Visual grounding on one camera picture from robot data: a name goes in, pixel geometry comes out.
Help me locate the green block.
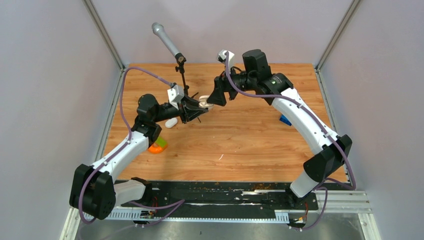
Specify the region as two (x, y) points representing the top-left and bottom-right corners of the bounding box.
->
(155, 136), (168, 149)

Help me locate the blue object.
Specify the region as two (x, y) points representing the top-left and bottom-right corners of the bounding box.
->
(279, 114), (292, 126)

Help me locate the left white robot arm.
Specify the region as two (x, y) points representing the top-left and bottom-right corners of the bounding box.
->
(69, 92), (211, 220)

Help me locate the black tripod microphone stand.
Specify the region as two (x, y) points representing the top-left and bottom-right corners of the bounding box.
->
(174, 52), (190, 95)

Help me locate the small beige charging case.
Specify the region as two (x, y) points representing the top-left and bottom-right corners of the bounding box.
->
(198, 95), (214, 109)

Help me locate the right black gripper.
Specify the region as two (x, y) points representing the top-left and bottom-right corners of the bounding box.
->
(207, 63), (257, 106)

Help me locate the white earbud charging case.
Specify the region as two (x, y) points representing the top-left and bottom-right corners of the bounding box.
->
(164, 117), (178, 129)

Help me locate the grey microphone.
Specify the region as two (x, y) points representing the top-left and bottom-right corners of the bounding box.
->
(151, 22), (184, 63)

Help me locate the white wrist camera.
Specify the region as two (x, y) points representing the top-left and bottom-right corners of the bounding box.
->
(167, 84), (185, 110)
(216, 49), (236, 68)

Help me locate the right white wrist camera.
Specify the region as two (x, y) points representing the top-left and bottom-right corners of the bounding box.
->
(216, 49), (236, 68)

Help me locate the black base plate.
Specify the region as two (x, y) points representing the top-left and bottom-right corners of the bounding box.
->
(138, 181), (319, 219)

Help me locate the orange ring toy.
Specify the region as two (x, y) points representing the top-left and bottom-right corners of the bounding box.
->
(148, 144), (168, 154)

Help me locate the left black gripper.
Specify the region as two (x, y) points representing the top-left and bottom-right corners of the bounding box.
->
(153, 91), (209, 124)

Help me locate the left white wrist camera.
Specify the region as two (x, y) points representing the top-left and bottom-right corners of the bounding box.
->
(167, 84), (185, 110)

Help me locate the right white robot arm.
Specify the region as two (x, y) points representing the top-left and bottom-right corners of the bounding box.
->
(206, 49), (352, 209)

